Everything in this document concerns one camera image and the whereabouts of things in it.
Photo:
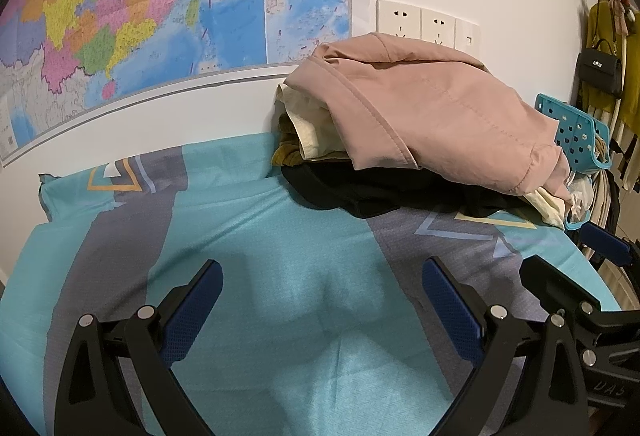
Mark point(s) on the black garment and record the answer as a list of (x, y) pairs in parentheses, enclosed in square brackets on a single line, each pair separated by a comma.
[(377, 191)]

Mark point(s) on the mustard yellow garment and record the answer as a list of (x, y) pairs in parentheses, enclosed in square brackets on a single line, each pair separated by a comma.
[(288, 150)]

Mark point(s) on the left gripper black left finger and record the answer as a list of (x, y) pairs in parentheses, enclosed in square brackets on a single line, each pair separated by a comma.
[(93, 397)]

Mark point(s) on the black handbag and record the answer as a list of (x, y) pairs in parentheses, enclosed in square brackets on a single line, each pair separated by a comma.
[(599, 67)]

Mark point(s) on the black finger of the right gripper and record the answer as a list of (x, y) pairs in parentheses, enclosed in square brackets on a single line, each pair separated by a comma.
[(618, 251)]

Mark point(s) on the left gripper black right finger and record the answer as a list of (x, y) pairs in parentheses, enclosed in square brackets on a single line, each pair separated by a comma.
[(550, 398)]

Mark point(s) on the blue perforated plastic basket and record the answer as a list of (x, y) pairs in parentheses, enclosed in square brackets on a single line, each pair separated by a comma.
[(585, 142)]

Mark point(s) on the white wall socket panel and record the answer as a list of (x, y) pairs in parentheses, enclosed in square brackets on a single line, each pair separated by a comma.
[(409, 21)]

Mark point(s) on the colourful wall map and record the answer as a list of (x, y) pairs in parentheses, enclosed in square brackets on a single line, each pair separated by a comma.
[(66, 61)]

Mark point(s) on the teal patterned bed sheet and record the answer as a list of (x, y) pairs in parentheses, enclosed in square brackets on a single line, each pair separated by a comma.
[(322, 327)]

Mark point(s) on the pink zip jacket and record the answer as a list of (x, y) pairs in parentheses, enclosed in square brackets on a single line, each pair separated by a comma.
[(404, 103)]

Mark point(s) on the yellow hanging clothes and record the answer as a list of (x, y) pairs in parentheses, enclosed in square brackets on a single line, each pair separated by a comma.
[(618, 22)]

